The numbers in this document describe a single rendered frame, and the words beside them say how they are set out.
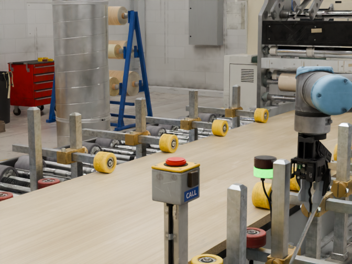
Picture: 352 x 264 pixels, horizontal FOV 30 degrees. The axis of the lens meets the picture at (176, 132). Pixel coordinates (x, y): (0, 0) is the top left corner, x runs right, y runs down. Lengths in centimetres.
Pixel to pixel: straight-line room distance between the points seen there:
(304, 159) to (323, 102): 21
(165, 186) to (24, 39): 960
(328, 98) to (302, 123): 17
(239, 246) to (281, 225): 25
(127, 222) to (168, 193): 72
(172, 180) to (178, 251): 15
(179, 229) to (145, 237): 55
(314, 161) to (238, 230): 27
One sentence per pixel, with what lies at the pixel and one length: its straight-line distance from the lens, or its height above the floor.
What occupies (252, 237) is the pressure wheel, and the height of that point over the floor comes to 91.
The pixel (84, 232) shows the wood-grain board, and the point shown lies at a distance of 189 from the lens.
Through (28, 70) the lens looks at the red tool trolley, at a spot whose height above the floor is 69.
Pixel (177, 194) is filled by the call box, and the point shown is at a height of 117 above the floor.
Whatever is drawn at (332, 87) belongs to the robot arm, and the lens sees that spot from 151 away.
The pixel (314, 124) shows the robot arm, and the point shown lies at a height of 124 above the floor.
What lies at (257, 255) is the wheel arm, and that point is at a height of 85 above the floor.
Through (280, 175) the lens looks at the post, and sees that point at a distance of 173.
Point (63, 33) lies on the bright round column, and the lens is 568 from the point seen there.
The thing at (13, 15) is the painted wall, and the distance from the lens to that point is 1064.
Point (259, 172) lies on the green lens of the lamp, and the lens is 174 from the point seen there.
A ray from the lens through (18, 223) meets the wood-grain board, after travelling 201.
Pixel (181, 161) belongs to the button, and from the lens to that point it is 126.
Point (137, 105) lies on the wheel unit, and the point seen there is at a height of 109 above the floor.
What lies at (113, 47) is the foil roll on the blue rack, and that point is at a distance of 880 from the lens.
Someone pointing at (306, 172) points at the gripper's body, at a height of 112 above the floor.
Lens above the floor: 151
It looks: 10 degrees down
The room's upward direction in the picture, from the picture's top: straight up
